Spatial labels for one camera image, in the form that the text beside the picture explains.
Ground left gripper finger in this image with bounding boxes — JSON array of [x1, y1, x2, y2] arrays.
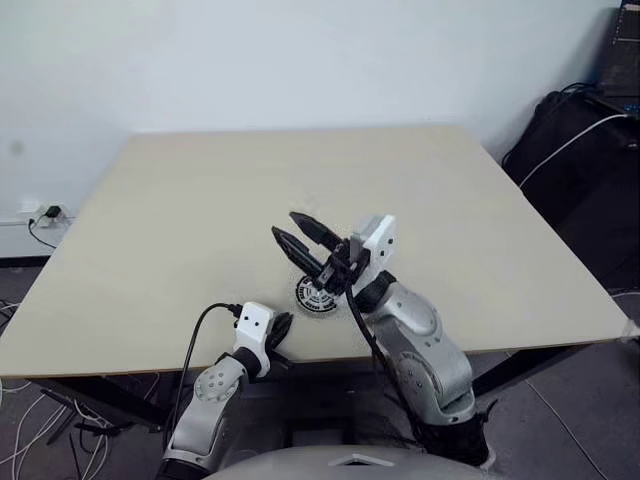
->
[[269, 311, 295, 347], [271, 314, 297, 354]]

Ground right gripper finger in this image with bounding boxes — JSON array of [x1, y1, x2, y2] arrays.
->
[[270, 225, 327, 277], [288, 211, 347, 255]]

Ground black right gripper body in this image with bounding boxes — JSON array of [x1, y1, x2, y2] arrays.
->
[[316, 238, 372, 295]]

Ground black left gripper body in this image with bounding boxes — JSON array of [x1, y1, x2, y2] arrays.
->
[[263, 330, 292, 374]]

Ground black and white round disc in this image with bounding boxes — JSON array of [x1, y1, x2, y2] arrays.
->
[[293, 272, 342, 314]]

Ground grey robot torso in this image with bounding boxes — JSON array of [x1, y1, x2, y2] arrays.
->
[[203, 443, 482, 480]]

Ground large black bag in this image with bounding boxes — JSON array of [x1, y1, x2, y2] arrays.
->
[[501, 88, 640, 292]]

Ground black equipment rack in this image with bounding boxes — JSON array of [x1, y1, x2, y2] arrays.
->
[[596, 0, 640, 102]]

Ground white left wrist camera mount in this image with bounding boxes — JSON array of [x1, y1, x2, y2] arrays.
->
[[234, 301, 277, 375]]

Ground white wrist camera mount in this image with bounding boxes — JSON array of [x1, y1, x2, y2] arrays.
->
[[234, 301, 277, 375], [349, 214, 399, 292]]

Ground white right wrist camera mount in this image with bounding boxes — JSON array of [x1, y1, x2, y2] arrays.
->
[[349, 214, 399, 292]]

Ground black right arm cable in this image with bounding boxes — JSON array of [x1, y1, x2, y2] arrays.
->
[[344, 283, 429, 444]]

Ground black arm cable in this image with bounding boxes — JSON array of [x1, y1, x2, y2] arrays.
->
[[344, 283, 429, 444], [163, 302, 245, 454]]

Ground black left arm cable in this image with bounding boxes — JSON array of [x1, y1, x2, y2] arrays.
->
[[163, 302, 245, 454]]

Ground black table frame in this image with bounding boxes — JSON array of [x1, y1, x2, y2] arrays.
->
[[39, 343, 594, 442]]

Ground white floor cables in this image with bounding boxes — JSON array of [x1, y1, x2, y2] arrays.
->
[[0, 382, 112, 480]]

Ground white cable over bag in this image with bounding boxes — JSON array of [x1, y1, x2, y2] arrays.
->
[[518, 112, 632, 190]]

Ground white wall power strip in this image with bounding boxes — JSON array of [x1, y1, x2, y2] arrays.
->
[[28, 203, 70, 230]]

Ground black adapter cable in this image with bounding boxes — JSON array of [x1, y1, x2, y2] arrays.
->
[[26, 215, 60, 250]]

